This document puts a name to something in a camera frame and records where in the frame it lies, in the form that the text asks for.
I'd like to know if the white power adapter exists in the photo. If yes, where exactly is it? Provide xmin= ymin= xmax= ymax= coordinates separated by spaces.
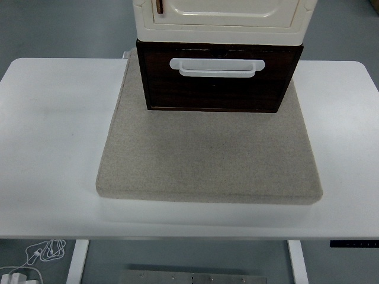
xmin=0 ymin=266 xmax=44 ymax=284

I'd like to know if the black table control panel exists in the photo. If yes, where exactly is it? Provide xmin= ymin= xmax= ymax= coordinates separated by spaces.
xmin=329 ymin=240 xmax=379 ymax=249

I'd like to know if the white table leg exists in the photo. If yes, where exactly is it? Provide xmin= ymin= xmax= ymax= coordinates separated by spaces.
xmin=65 ymin=239 xmax=89 ymax=284
xmin=287 ymin=240 xmax=309 ymax=284

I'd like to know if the grey metal plate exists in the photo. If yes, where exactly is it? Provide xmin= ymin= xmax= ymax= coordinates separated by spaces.
xmin=120 ymin=269 xmax=268 ymax=284

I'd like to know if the dark brown wooden drawer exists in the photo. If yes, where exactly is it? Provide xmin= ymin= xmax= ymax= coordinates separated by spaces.
xmin=143 ymin=50 xmax=299 ymax=109

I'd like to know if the beige fabric mat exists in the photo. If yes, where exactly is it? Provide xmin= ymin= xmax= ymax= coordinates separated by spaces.
xmin=95 ymin=49 xmax=324 ymax=205

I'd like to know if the white drawer pull handle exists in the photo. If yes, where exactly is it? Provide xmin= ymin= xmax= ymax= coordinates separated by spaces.
xmin=169 ymin=58 xmax=266 ymax=79

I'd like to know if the white earphone cable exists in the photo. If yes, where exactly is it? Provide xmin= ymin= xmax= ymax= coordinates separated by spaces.
xmin=25 ymin=238 xmax=66 ymax=267

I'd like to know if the dark brown drawer housing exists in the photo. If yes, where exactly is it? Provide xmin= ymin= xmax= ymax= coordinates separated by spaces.
xmin=136 ymin=40 xmax=305 ymax=114

